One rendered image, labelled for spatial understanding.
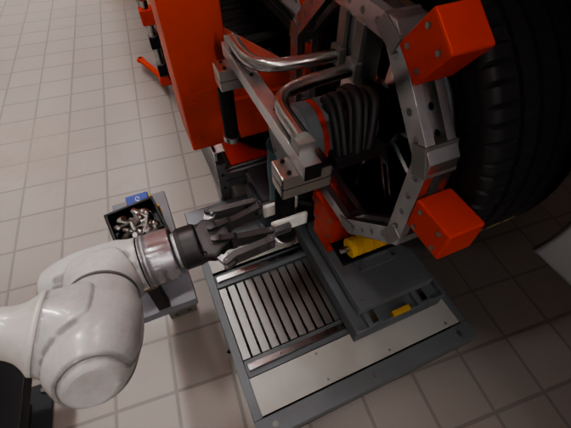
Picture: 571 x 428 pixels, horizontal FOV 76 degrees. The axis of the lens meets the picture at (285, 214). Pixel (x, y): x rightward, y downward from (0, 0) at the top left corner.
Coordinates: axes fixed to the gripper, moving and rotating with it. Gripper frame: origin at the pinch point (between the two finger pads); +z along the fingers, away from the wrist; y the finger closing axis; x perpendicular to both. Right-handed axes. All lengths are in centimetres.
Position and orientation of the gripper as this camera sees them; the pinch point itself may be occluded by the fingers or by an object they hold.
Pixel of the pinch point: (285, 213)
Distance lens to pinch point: 67.9
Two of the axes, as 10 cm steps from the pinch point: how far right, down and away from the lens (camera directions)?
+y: 4.0, 7.2, -5.7
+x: 0.0, -6.2, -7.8
